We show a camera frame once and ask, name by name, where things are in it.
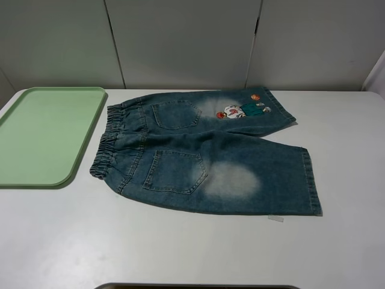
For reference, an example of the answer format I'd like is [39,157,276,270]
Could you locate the children's blue denim shorts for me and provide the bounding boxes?
[90,87,322,216]

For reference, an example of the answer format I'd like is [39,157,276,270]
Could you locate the light green plastic tray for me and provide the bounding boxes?
[1,87,106,188]

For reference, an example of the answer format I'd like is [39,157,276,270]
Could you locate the clear tape marker lower right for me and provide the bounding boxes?
[268,215,284,223]

